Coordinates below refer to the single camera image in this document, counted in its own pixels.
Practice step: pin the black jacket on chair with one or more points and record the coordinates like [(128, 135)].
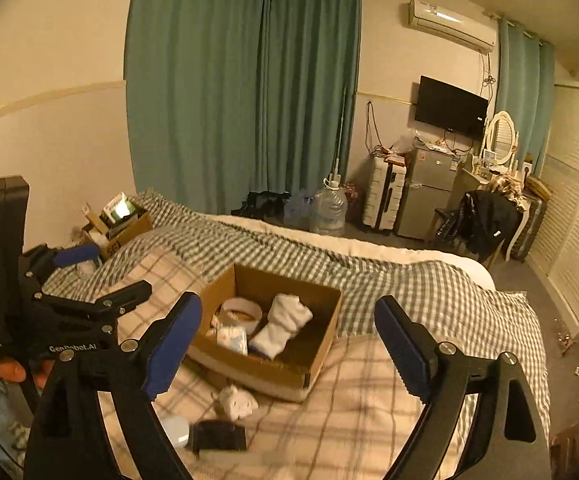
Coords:
[(483, 221)]

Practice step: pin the white louvered wardrobe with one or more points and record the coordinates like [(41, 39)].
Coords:
[(554, 255)]

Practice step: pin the white plush toy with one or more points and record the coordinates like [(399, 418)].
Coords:
[(237, 403)]

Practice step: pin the white round case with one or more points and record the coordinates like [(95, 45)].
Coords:
[(177, 429)]

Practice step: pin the white tape roll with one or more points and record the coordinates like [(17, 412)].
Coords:
[(242, 312)]

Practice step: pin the black wall television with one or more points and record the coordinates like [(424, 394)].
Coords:
[(450, 108)]

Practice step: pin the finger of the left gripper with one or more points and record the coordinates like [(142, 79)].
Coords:
[(113, 305), (76, 254)]

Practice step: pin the oval vanity mirror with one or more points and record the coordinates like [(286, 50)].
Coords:
[(500, 142)]

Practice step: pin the small tissue pack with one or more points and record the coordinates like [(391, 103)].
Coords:
[(233, 338)]

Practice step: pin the white air conditioner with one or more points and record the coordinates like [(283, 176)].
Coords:
[(456, 27)]

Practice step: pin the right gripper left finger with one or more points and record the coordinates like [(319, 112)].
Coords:
[(69, 439)]

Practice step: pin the green curtain by wardrobe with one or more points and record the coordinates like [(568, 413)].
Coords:
[(526, 89)]

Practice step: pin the beige plaid blanket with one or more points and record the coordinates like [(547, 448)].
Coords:
[(356, 414)]

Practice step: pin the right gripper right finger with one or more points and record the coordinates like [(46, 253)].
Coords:
[(505, 440)]

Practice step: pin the green white book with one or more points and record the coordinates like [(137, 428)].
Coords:
[(118, 209)]

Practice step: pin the grey mini fridge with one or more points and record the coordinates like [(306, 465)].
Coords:
[(427, 187)]

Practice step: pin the white socks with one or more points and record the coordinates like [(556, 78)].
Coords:
[(286, 317)]

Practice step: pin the person's left hand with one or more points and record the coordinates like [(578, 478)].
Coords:
[(12, 371)]

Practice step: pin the black phone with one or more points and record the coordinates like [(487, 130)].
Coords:
[(217, 435)]

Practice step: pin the brown cardboard box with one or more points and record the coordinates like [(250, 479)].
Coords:
[(291, 375)]

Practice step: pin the white suitcase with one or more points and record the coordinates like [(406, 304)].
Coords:
[(385, 190)]

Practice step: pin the small cardboard box of items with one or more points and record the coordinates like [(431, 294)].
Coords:
[(110, 239)]

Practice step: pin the white dressing table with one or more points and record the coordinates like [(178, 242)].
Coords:
[(510, 188)]

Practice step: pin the large water bottle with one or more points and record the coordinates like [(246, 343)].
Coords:
[(329, 208)]

